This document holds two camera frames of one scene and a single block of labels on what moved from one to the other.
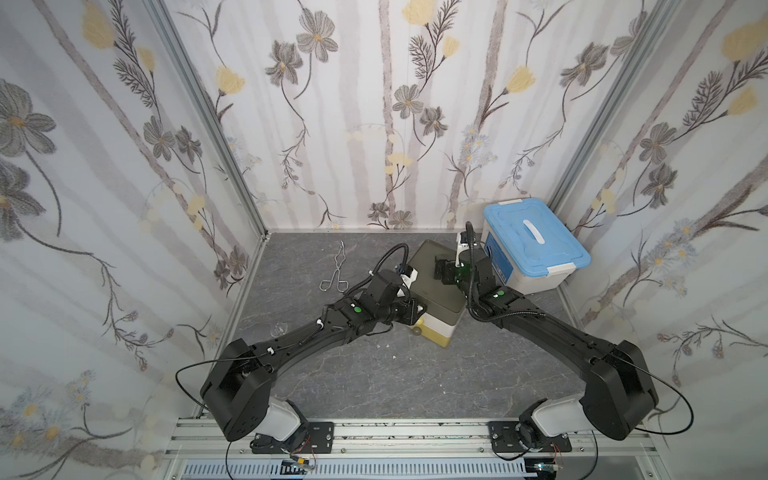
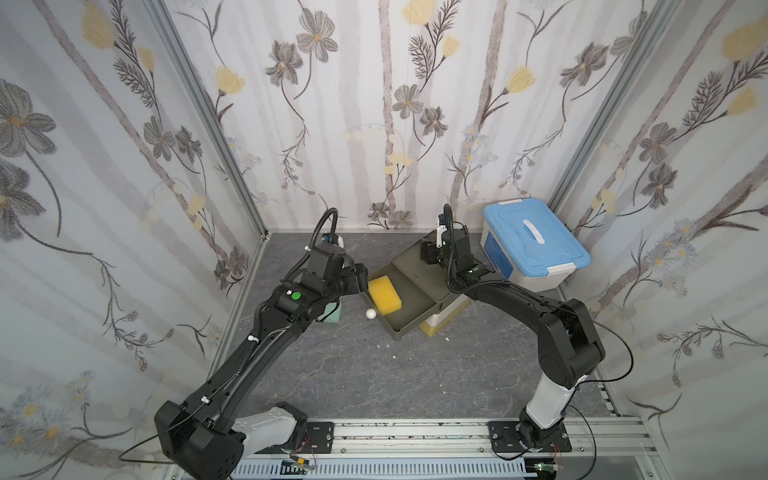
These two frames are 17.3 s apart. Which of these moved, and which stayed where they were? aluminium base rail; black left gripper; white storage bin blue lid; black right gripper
Moved: black left gripper; black right gripper
Stayed: white storage bin blue lid; aluminium base rail
